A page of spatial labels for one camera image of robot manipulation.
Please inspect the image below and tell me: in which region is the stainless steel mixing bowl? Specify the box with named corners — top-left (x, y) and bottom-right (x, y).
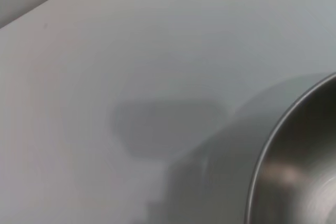
top-left (149, 71), bottom-right (336, 224)

